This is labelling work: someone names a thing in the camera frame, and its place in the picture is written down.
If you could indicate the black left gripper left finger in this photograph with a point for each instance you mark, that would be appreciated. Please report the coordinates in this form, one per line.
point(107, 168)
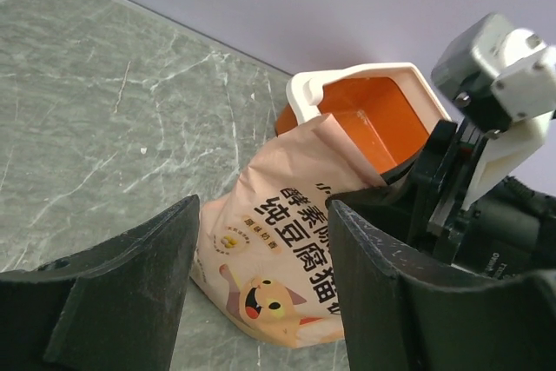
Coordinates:
point(114, 306)

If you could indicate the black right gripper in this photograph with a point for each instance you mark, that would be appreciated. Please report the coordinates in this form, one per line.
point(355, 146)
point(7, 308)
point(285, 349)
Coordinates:
point(508, 231)

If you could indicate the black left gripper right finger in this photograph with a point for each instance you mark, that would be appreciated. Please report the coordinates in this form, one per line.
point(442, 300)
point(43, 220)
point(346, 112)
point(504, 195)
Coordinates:
point(402, 310)

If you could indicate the orange and white litter box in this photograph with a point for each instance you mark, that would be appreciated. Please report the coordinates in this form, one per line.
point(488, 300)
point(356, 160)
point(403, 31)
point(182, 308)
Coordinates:
point(388, 109)

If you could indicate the pink cat litter bag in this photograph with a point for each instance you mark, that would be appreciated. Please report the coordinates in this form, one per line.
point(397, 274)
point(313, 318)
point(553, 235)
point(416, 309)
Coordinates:
point(262, 255)

